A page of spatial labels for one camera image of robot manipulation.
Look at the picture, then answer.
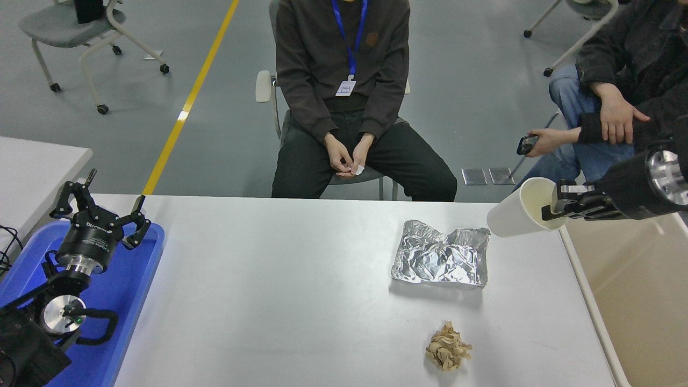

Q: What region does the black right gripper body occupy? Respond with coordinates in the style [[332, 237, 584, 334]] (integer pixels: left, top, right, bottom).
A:
[[597, 153, 672, 221]]

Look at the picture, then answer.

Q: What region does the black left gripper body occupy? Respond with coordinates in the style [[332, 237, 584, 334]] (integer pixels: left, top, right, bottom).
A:
[[56, 209, 125, 265]]

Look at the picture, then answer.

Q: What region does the pale paper cup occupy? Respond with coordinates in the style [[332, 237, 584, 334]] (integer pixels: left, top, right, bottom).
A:
[[486, 177, 569, 239]]

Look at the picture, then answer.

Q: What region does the foil tray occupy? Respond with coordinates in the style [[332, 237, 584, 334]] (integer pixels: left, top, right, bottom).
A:
[[391, 219, 491, 290]]

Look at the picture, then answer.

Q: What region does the tan paper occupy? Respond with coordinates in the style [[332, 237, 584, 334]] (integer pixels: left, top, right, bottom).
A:
[[426, 321, 474, 371]]

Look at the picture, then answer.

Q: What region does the person's left hand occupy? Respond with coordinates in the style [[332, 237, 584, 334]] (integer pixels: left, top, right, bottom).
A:
[[524, 128, 582, 158], [349, 133, 376, 177]]

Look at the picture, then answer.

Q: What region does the person's right hand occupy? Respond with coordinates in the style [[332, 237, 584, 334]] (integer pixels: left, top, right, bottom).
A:
[[590, 82, 651, 146], [324, 133, 354, 178]]

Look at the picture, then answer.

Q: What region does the white side table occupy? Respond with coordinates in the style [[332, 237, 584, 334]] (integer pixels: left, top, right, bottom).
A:
[[0, 136, 94, 269]]

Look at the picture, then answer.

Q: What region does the blue plastic tray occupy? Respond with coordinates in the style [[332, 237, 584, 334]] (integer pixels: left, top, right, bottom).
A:
[[0, 220, 166, 387]]

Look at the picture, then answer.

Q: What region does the large pale bin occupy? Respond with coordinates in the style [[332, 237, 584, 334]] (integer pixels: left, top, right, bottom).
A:
[[559, 212, 688, 387]]

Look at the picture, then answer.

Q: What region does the yellow floor tape line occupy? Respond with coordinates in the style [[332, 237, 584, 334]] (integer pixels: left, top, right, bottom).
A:
[[142, 0, 241, 195]]

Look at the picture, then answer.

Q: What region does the person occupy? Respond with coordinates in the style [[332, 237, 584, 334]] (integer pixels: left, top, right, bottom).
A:
[[271, 0, 458, 202], [516, 0, 688, 189]]

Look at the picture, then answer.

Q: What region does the grey wheeled chair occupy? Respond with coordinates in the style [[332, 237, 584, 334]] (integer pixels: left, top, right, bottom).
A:
[[18, 0, 170, 116], [523, 0, 620, 76]]

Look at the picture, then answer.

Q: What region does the black bag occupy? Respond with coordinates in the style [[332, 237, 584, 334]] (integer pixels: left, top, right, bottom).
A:
[[74, 0, 106, 25]]

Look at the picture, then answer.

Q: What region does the black cable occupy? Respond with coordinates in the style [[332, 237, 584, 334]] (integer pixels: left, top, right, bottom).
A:
[[0, 224, 25, 277]]

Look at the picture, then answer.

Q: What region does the blue lanyard with badge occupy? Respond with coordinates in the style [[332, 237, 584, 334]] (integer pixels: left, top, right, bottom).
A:
[[331, 0, 369, 97]]

